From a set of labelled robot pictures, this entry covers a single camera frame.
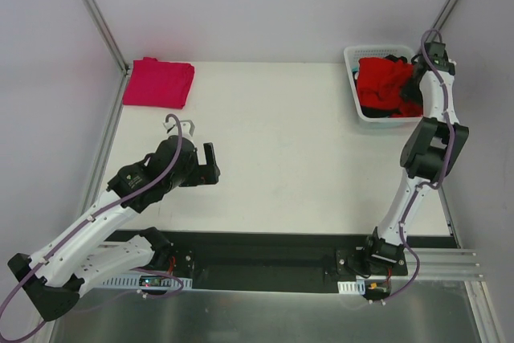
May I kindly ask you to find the black t shirt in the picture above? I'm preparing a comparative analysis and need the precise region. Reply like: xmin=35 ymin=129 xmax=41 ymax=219
xmin=385 ymin=55 xmax=422 ymax=106

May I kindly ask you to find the folded magenta t shirt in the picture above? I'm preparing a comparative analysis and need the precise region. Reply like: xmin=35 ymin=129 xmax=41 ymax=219
xmin=122 ymin=57 xmax=195 ymax=109

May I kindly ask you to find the teal pink garment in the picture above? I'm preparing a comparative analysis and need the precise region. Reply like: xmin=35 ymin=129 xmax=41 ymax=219
xmin=352 ymin=64 xmax=359 ymax=79

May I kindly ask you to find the white plastic laundry basket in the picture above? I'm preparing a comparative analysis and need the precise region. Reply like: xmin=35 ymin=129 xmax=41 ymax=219
xmin=344 ymin=44 xmax=419 ymax=129

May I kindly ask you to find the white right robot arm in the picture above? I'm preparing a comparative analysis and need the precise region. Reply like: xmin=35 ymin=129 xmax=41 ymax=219
xmin=345 ymin=39 xmax=469 ymax=278

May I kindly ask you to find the aluminium rail right side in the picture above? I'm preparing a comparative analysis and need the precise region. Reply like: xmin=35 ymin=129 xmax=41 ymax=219
xmin=414 ymin=248 xmax=485 ymax=281

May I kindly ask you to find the left white cable duct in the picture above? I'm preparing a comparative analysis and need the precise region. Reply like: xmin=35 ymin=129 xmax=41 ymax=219
xmin=94 ymin=273 xmax=193 ymax=291

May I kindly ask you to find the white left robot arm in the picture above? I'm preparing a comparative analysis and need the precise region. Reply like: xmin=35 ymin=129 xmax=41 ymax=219
xmin=8 ymin=135 xmax=221 ymax=322

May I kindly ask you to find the white cable duct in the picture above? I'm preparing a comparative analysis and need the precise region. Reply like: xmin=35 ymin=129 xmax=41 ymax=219
xmin=337 ymin=280 xmax=365 ymax=296
xmin=94 ymin=273 xmax=193 ymax=291

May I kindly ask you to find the left aluminium frame post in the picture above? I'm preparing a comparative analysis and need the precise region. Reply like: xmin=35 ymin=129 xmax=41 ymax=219
xmin=82 ymin=0 xmax=129 ymax=75

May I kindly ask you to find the red t shirt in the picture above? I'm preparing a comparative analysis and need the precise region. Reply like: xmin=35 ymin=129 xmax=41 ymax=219
xmin=354 ymin=55 xmax=422 ymax=118

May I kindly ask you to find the right white cable duct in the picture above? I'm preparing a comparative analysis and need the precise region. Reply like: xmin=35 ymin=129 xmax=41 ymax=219
xmin=337 ymin=280 xmax=365 ymax=296

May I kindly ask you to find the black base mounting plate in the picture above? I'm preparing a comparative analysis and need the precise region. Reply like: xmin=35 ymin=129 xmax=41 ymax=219
xmin=112 ymin=229 xmax=406 ymax=291

